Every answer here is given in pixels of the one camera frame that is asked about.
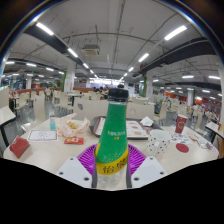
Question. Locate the green drink bottle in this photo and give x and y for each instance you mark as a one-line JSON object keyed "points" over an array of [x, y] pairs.
{"points": [[111, 140]]}

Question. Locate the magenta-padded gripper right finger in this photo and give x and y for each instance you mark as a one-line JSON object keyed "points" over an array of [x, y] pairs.
{"points": [[148, 171]]}

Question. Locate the flat round red coaster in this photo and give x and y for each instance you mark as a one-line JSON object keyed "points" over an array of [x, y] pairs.
{"points": [[182, 148]]}

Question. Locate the printed sticker sheet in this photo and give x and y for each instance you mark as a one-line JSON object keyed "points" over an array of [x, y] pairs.
{"points": [[200, 143]]}

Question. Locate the white neighbouring table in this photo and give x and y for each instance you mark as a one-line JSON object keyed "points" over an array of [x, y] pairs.
{"points": [[6, 115], [215, 128]]}

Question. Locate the red sauce packet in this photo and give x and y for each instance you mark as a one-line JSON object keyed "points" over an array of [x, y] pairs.
{"points": [[74, 140]]}

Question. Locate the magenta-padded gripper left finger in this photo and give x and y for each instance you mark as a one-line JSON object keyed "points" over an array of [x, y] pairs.
{"points": [[71, 171]]}

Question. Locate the white card with red border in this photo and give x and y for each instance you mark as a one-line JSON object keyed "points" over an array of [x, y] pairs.
{"points": [[42, 135]]}

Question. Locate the group of beige chairs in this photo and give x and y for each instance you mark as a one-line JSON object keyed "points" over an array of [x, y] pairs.
{"points": [[40, 106]]}

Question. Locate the brown food tray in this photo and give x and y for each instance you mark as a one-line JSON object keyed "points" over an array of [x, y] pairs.
{"points": [[136, 128]]}

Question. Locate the white paper napkin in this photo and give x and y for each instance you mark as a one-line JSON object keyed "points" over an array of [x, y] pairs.
{"points": [[147, 121]]}

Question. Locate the white polka-dot mug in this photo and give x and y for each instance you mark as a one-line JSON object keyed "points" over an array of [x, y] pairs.
{"points": [[158, 141]]}

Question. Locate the ceiling air conditioner unit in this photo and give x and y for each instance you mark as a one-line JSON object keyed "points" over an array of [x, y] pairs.
{"points": [[91, 50]]}

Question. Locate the small teal sanitizer bottle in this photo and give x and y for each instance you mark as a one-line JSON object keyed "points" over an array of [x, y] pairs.
{"points": [[52, 124]]}

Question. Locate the red paper cup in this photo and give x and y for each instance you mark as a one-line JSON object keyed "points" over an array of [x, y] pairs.
{"points": [[181, 124]]}

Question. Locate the group of ceiling lights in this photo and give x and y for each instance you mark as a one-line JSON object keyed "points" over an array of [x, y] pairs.
{"points": [[45, 29]]}

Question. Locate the clear plastic food bag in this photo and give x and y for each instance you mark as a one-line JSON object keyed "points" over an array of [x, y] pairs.
{"points": [[71, 126]]}

